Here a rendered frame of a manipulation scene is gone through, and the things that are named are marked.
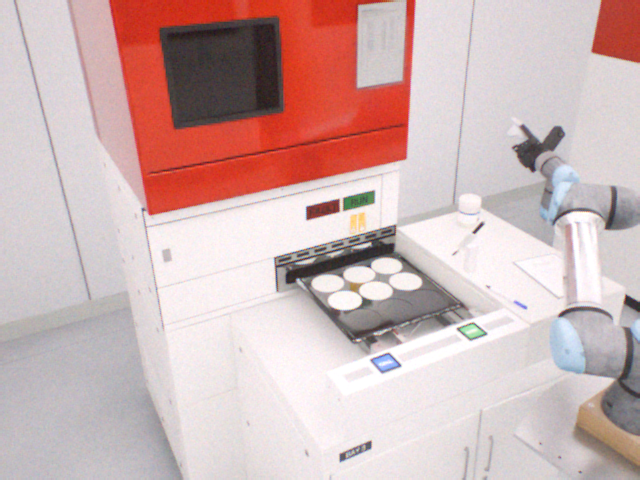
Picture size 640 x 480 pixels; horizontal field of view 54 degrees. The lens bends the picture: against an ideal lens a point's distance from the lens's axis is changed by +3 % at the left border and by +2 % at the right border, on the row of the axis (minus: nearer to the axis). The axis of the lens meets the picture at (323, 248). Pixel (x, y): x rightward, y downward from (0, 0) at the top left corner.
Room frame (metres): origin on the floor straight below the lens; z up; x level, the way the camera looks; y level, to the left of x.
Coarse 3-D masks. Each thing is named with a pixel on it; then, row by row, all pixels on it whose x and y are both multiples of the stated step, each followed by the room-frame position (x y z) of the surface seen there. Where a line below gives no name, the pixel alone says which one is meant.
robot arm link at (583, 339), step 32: (576, 192) 1.46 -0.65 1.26; (608, 192) 1.45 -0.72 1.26; (576, 224) 1.39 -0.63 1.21; (608, 224) 1.42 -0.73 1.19; (576, 256) 1.30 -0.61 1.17; (576, 288) 1.22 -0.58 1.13; (576, 320) 1.13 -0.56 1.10; (608, 320) 1.13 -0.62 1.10; (576, 352) 1.07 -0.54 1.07; (608, 352) 1.06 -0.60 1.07
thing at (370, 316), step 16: (384, 256) 1.78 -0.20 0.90; (336, 272) 1.69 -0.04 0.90; (400, 272) 1.68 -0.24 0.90; (416, 272) 1.68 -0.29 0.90; (352, 288) 1.59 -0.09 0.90; (416, 288) 1.58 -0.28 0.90; (432, 288) 1.58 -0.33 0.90; (368, 304) 1.50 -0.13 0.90; (384, 304) 1.50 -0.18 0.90; (400, 304) 1.50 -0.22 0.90; (416, 304) 1.50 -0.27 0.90; (432, 304) 1.50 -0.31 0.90; (448, 304) 1.49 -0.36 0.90; (352, 320) 1.43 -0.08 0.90; (368, 320) 1.42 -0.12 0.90; (384, 320) 1.42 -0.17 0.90; (400, 320) 1.42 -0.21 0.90
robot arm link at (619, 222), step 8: (624, 192) 1.45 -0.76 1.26; (632, 192) 1.46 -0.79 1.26; (624, 200) 1.43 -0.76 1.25; (632, 200) 1.43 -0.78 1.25; (616, 208) 1.42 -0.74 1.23; (624, 208) 1.42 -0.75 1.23; (632, 208) 1.42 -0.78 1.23; (616, 216) 1.42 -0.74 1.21; (624, 216) 1.41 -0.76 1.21; (632, 216) 1.42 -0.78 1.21; (616, 224) 1.42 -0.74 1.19; (624, 224) 1.42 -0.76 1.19; (632, 224) 1.43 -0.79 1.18
